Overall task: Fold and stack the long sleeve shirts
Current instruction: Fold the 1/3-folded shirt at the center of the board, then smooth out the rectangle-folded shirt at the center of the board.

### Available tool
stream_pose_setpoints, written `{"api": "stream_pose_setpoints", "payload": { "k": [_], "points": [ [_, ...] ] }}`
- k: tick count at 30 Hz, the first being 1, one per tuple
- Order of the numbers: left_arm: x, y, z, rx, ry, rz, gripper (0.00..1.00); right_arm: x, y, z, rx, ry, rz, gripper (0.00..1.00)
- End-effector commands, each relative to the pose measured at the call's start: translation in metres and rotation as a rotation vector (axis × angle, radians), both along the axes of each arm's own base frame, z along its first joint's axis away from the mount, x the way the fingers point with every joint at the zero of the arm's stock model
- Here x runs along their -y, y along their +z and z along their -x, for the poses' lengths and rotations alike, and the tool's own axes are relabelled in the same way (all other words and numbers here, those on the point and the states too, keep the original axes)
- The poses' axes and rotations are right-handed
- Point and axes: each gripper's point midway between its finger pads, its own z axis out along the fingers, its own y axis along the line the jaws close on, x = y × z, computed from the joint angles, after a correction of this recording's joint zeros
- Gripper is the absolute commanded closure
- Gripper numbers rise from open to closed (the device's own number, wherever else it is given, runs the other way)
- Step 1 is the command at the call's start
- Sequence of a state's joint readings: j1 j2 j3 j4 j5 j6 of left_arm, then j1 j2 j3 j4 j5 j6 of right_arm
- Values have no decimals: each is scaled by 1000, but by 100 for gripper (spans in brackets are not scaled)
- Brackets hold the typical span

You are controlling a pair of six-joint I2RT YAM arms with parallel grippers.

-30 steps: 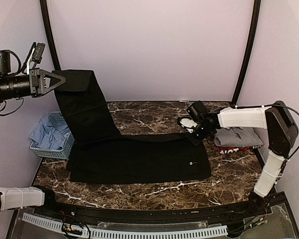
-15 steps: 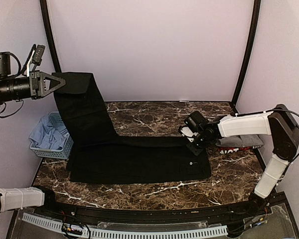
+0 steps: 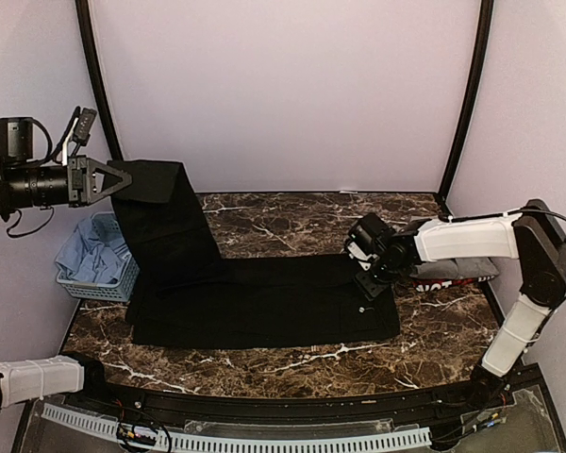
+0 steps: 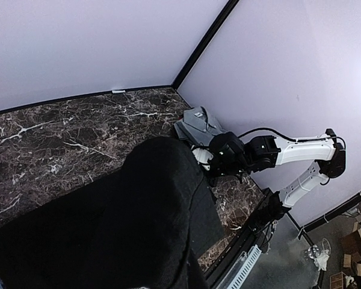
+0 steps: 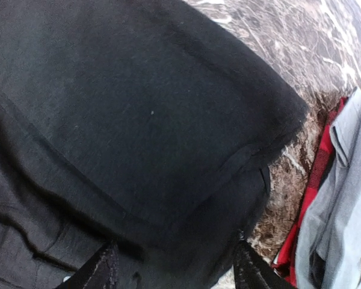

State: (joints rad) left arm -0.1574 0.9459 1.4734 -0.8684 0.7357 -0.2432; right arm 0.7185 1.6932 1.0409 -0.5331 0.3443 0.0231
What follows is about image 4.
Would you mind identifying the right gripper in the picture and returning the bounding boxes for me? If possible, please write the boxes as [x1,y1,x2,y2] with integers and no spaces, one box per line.
[206,164,228,184]

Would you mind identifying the black long sleeve shirt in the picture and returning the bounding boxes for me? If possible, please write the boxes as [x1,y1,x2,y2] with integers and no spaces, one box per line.
[0,137,223,288]

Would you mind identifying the grey folded shirt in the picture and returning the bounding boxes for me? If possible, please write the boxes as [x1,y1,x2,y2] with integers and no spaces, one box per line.
[174,107,227,146]

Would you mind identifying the clear plastic bag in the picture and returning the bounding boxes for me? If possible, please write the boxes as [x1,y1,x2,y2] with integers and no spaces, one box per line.
[304,238,332,271]

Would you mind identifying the cardboard boxes on floor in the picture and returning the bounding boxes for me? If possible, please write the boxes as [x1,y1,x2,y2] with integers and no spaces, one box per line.
[329,222,361,288]

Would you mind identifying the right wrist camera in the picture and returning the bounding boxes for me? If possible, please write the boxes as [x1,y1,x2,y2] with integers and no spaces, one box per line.
[209,132,247,168]

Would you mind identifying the black front rail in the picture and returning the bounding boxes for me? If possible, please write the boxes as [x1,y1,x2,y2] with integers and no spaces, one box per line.
[204,188,283,288]

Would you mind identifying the white slotted cable duct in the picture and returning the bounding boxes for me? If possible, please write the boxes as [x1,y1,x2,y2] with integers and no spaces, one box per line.
[217,244,262,289]

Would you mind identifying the right black frame post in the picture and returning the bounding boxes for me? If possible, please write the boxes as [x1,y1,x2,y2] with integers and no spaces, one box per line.
[171,0,239,90]

